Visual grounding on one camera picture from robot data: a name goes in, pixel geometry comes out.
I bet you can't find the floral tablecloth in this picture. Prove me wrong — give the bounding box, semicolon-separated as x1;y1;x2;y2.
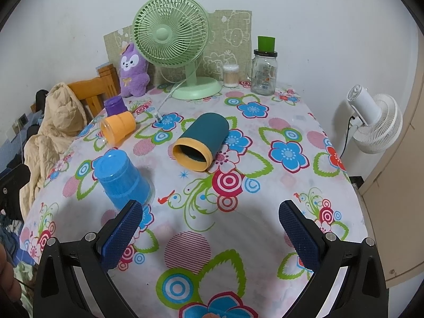
19;79;369;318

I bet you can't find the beige cabinet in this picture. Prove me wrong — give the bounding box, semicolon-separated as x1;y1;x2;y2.
360;34;423;287

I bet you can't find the green cup on jar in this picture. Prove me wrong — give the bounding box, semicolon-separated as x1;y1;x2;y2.
257;36;275;52

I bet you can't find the glass jar black lid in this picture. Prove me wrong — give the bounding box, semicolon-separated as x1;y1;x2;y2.
251;49;278;96

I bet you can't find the purple plastic cup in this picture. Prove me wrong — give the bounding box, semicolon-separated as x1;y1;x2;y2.
104;95;128;116

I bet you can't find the blue plastic cup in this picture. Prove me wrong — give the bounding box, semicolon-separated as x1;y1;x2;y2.
94;149;152;210

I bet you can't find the black fan cable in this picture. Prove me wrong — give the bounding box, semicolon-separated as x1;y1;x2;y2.
339;115;357;158

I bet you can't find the orange plastic cup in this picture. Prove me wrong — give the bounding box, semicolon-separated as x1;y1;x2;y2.
100;111;136;147

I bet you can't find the teal cup yellow rim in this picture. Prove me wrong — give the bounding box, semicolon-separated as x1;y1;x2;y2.
173;113;229;172

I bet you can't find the white standing fan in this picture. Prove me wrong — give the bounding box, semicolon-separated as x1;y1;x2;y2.
346;85;403;154

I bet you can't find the person's hand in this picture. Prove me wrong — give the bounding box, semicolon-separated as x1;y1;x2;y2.
0;245;21;302

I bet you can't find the white fan cable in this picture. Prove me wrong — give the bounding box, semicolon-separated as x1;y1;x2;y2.
153;79;190;124

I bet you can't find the purple plush toy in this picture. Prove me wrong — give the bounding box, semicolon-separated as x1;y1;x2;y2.
119;42;150;98

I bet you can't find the cotton swab container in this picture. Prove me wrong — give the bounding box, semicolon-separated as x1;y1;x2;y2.
223;64;239;88

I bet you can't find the beige blanket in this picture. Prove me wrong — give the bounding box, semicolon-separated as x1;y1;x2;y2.
19;83;87;218

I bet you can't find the wooden chair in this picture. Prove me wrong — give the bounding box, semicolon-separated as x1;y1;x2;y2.
31;64;122;119

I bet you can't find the green desk fan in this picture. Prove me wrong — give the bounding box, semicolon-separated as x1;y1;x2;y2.
132;0;222;100

